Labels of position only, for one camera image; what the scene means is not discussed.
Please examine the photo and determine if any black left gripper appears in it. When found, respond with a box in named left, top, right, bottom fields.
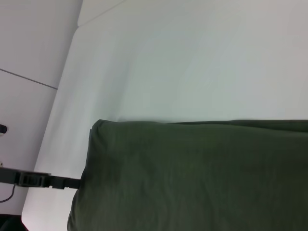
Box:
left=0, top=167, right=80, bottom=190

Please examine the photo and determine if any dark green FREE t-shirt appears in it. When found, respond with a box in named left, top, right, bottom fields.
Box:
left=66, top=119, right=308, bottom=231

